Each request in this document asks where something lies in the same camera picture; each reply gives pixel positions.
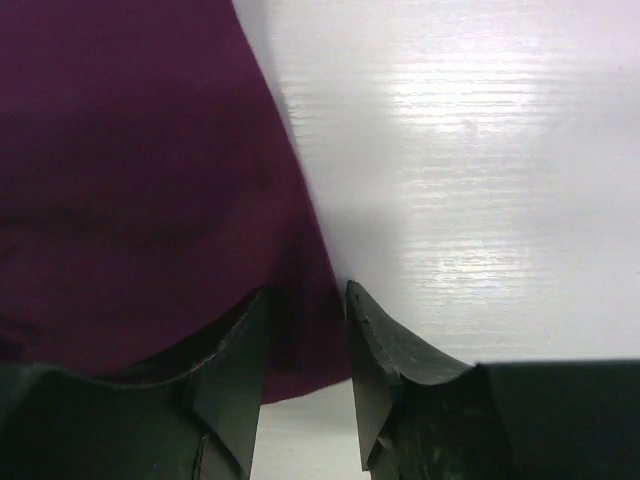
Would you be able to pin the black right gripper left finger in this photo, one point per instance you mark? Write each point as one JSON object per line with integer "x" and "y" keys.
{"x": 189, "y": 412}

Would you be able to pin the purple cloth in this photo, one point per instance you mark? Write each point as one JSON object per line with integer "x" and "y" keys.
{"x": 147, "y": 186}

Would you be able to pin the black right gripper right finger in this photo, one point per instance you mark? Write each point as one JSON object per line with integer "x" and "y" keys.
{"x": 422, "y": 414}

